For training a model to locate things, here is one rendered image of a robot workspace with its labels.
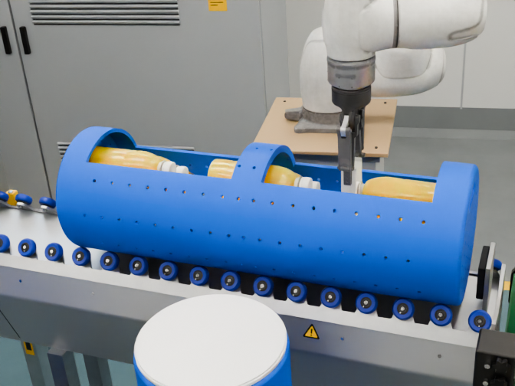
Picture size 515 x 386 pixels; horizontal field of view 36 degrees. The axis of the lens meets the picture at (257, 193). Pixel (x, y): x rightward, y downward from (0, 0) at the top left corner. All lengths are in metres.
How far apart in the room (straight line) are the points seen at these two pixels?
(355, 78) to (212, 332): 0.53
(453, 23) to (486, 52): 3.06
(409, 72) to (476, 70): 2.36
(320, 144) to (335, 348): 0.69
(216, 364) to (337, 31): 0.62
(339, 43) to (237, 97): 1.92
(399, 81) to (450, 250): 0.81
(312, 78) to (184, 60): 1.22
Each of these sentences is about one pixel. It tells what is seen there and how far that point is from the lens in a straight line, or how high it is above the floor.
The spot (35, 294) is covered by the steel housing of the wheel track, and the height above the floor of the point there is 0.85.
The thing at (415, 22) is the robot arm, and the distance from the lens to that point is 1.45.
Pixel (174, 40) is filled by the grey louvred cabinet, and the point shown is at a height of 0.95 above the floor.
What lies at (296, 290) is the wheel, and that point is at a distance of 1.69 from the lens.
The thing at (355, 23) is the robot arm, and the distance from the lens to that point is 1.44.
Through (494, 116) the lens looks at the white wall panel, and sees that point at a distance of 4.65.
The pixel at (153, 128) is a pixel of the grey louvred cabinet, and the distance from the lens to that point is 3.53.
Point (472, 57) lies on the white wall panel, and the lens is 4.53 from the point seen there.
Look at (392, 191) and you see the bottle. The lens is 1.58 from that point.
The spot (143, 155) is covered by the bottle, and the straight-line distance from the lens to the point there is 1.77.
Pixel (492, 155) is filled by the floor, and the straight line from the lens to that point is 4.44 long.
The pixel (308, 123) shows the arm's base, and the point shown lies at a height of 1.03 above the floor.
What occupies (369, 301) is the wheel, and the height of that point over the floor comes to 0.97.
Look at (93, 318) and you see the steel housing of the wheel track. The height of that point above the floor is 0.81.
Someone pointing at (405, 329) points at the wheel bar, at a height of 0.92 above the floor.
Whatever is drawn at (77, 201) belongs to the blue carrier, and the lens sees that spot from 1.77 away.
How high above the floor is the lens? 1.96
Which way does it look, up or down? 29 degrees down
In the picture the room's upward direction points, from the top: 4 degrees counter-clockwise
